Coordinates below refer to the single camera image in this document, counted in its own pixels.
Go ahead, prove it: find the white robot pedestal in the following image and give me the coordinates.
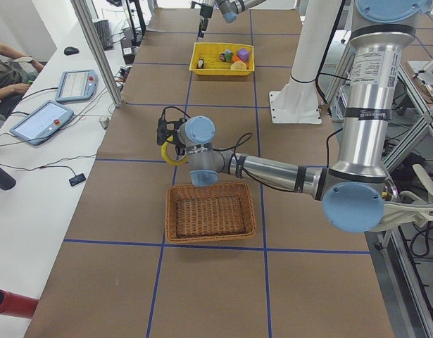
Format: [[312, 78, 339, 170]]
[[269, 0, 344, 124]]

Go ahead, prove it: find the blue teach pendant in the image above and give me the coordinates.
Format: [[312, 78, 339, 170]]
[[10, 101, 73, 146], [55, 70, 98, 104]]

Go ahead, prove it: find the blue teach pendant far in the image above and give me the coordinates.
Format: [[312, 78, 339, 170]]
[[55, 70, 98, 104]]

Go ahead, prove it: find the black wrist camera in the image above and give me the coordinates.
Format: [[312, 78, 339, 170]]
[[156, 106, 190, 146]]

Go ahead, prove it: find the purple foam cube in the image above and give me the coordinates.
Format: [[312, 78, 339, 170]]
[[237, 48, 250, 62]]

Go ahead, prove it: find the small black phone device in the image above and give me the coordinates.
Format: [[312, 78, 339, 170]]
[[68, 173, 86, 187]]

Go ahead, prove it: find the black computer mouse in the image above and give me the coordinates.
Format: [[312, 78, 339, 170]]
[[63, 46, 80, 56]]

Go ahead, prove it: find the panda figurine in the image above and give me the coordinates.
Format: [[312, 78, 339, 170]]
[[196, 58, 205, 69]]

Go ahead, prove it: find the yellow clear tape roll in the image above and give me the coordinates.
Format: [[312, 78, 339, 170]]
[[161, 136, 187, 166]]

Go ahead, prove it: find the brown wicker basket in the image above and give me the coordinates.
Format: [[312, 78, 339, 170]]
[[165, 182, 256, 244]]

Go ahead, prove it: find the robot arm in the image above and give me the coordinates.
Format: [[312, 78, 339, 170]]
[[157, 1, 433, 233], [198, 0, 265, 38]]

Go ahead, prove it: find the seated person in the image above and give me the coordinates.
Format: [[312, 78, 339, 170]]
[[0, 42, 44, 118]]

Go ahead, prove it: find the aluminium frame post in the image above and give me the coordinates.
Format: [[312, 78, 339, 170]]
[[70, 0, 123, 108]]

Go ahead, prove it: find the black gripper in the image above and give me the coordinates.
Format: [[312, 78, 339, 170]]
[[172, 130, 186, 155], [198, 3, 213, 38]]

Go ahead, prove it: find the blue teach pendant near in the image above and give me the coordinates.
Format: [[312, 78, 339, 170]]
[[10, 101, 73, 146]]

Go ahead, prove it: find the yellow woven plastic basket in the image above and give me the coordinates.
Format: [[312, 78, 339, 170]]
[[189, 42, 255, 76]]

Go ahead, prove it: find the toy croissant bread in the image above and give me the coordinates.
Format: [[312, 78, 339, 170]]
[[230, 61, 248, 70]]

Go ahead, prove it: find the black keyboard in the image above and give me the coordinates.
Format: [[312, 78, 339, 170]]
[[93, 19, 113, 51]]

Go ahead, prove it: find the red cylinder bottle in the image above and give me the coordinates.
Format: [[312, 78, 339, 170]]
[[0, 289, 39, 319]]

